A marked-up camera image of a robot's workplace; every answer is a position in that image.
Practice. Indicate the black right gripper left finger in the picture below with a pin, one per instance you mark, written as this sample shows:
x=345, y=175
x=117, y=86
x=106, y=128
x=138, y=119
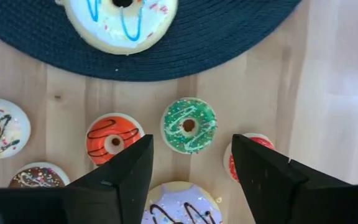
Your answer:
x=120, y=186

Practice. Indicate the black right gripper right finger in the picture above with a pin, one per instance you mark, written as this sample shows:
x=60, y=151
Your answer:
x=266, y=180

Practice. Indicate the small red sprinkled donut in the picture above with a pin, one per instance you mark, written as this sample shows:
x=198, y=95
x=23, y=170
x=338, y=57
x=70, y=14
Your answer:
x=261, y=141

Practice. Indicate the small orange donut chocolate drizzle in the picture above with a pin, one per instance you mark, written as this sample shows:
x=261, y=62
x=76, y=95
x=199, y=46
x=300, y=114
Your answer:
x=104, y=146

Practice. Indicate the large purple donut chocolate drizzle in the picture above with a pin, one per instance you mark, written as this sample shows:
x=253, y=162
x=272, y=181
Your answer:
x=179, y=199

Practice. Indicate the small brown chocolate donut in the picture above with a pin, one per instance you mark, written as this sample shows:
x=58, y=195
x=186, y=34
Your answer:
x=39, y=177

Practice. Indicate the small green donut white drizzle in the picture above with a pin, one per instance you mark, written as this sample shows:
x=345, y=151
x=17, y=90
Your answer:
x=174, y=124

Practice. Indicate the small white donut chocolate drizzle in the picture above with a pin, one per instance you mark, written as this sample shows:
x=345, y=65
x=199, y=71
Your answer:
x=14, y=137

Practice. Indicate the large white donut blue drizzle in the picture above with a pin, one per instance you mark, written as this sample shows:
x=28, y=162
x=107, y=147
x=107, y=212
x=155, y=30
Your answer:
x=110, y=28

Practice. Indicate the dark blue round placemat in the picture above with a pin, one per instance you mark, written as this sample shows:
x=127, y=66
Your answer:
x=213, y=37

